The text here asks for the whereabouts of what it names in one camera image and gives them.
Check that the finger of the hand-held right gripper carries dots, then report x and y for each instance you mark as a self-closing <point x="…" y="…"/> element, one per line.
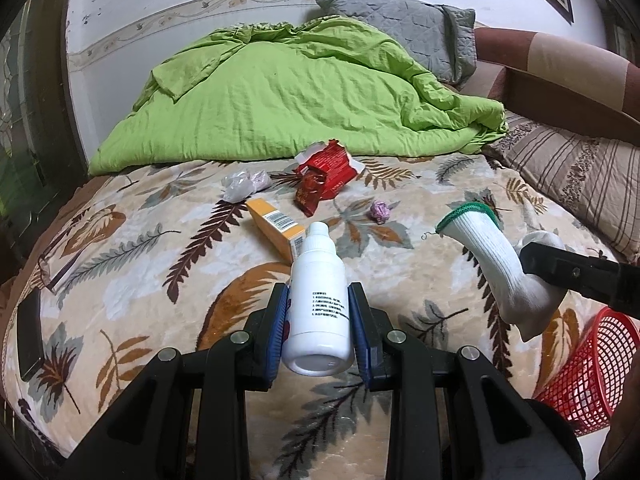
<point x="565" y="270"/>

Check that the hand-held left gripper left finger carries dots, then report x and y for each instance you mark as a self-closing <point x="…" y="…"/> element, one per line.
<point x="277" y="330"/>

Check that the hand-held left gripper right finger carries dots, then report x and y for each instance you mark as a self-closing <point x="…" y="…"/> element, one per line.
<point x="362" y="335"/>

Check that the white plastic bottle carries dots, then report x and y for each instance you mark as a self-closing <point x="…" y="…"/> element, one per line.
<point x="317" y="310"/>

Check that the white sock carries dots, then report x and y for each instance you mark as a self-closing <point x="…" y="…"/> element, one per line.
<point x="492" y="260"/>

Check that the red plastic basket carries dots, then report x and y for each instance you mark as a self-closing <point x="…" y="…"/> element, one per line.
<point x="590" y="375"/>

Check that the red foil wrapper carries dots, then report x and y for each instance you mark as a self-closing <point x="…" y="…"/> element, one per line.
<point x="307" y="195"/>

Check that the torn red cardboard box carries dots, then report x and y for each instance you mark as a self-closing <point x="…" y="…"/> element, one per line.
<point x="332" y="165"/>

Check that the brown striped pillow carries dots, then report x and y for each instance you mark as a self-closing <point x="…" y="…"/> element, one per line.
<point x="575" y="170"/>

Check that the orange cardboard box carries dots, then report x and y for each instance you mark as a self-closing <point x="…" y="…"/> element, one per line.
<point x="272" y="225"/>

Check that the purple crumpled paper ball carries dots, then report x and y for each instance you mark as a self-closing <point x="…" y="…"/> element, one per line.
<point x="381" y="211"/>

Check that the leaf print blanket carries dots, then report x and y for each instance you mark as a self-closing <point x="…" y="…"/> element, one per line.
<point x="150" y="270"/>

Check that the crumpled clear plastic wrap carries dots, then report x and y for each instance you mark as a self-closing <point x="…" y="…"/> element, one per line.
<point x="240" y="187"/>

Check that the brown padded headboard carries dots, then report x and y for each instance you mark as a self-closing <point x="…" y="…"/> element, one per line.
<point x="550" y="70"/>

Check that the eyeglasses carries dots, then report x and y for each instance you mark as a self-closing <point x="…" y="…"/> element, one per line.
<point x="67" y="272"/>

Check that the green quilt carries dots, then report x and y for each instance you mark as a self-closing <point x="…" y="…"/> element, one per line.
<point x="280" y="95"/>

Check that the black phone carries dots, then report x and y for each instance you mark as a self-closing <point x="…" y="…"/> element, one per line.
<point x="30" y="340"/>

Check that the grey quilted pillow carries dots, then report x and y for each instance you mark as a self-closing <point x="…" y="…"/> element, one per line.
<point x="400" y="20"/>

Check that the wooden door with glass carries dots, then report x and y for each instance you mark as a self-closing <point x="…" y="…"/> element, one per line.
<point x="30" y="135"/>

